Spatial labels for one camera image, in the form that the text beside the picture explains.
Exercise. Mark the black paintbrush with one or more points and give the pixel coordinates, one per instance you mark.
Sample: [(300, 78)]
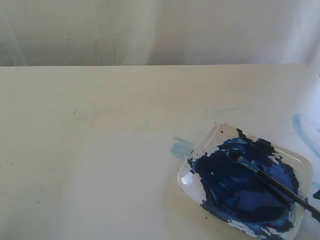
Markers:
[(262, 175)]

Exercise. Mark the white square paint plate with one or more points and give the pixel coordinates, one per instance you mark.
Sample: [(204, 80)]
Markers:
[(221, 175)]

